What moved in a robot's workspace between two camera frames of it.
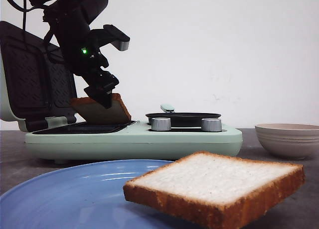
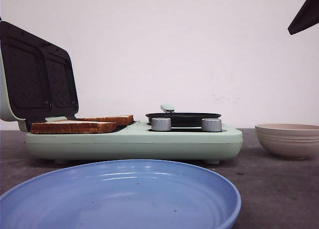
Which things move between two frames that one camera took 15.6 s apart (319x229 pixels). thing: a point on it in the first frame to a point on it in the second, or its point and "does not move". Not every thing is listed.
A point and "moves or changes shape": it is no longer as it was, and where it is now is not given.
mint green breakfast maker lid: (32, 87) does not move
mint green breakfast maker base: (129, 140) does not move
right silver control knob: (212, 125) does not move
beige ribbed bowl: (289, 141) does not move
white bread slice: (92, 111) moves or changes shape
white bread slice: (218, 191) to (73, 127)
